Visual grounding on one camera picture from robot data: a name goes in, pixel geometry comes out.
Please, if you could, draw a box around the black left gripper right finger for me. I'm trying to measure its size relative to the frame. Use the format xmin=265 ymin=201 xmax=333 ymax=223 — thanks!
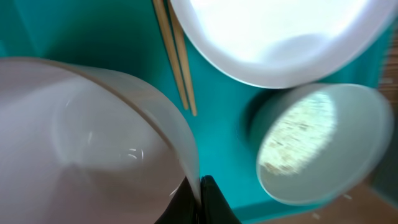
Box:
xmin=201 ymin=175 xmax=241 ymax=224

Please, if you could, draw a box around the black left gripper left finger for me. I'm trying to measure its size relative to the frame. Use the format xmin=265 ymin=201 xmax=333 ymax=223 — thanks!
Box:
xmin=155 ymin=178 xmax=198 ymax=224

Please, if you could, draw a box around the pink bowl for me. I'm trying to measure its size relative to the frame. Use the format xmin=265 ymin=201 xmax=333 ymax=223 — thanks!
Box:
xmin=1 ymin=58 xmax=201 ymax=223

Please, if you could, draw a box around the white rice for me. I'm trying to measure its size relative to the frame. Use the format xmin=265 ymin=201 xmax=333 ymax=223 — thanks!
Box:
xmin=258 ymin=93 xmax=337 ymax=175

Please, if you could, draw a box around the large white plate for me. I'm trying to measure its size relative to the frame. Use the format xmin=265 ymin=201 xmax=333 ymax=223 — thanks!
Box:
xmin=171 ymin=0 xmax=397 ymax=89

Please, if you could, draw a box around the teal plastic tray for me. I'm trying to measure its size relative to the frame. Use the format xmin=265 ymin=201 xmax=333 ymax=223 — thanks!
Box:
xmin=0 ymin=0 xmax=398 ymax=224

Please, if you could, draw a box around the wooden chopstick left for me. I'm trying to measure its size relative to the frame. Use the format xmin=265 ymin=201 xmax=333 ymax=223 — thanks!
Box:
xmin=152 ymin=0 xmax=189 ymax=110

